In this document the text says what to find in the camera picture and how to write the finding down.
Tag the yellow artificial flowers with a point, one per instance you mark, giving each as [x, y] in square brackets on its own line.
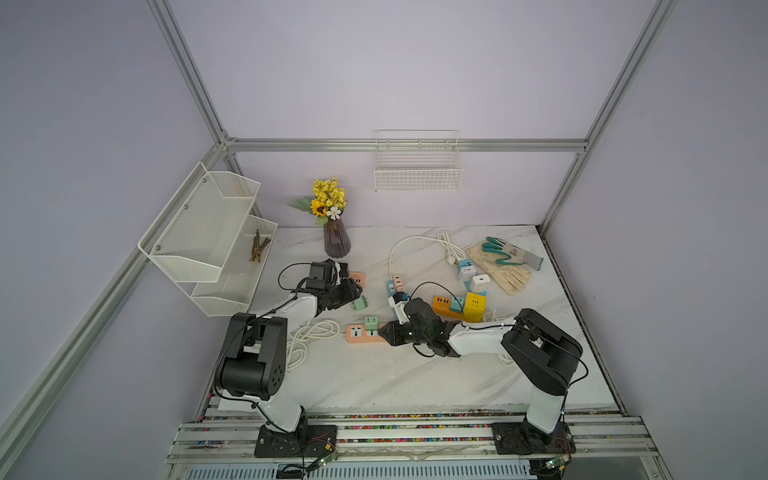
[327, 202]

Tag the orange power strip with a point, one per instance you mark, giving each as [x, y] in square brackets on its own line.
[451, 308]

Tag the yellow charger plug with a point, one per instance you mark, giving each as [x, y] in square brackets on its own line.
[474, 307]

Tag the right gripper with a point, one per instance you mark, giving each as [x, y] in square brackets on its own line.
[393, 332]

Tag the pink power strip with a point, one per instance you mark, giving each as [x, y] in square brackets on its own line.
[358, 277]
[358, 334]

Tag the green charger plug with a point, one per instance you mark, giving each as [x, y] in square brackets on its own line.
[359, 304]
[371, 324]

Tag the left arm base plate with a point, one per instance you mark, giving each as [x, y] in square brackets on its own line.
[308, 441]

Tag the white charger plug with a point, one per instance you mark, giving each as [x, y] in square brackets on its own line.
[480, 283]

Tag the pink power strip front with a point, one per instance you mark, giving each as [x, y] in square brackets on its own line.
[358, 334]

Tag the wooden clothespins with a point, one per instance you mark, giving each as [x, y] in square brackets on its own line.
[259, 245]

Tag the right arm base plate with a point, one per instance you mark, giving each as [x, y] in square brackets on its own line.
[521, 438]

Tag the white wire wall basket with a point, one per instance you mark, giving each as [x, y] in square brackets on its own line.
[425, 161]

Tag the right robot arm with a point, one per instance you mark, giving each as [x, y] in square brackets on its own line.
[544, 353]

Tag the beige work glove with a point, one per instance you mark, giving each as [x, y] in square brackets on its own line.
[510, 278]

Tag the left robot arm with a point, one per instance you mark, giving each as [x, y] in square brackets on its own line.
[254, 358]

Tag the purple ribbed glass vase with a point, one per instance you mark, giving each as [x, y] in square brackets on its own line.
[337, 243]

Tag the white mesh wall shelf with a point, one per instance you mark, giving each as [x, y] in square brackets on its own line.
[202, 241]

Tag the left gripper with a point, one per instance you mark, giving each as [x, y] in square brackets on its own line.
[350, 293]

